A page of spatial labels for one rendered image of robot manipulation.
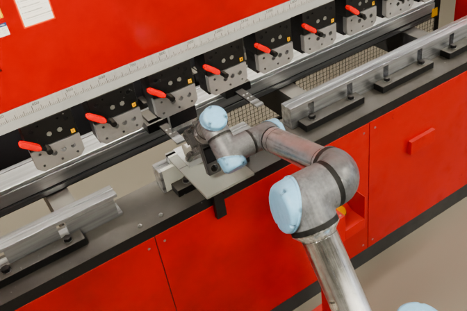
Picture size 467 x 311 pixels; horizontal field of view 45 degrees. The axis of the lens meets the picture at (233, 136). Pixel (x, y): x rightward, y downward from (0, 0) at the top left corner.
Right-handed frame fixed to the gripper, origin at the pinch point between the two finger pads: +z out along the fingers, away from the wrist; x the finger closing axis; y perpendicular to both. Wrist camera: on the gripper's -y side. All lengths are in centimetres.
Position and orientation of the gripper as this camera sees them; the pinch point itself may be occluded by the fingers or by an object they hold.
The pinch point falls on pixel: (197, 157)
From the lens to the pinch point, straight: 190.4
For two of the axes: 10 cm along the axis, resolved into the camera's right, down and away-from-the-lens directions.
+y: -4.7, -8.7, 1.8
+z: -2.3, 3.2, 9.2
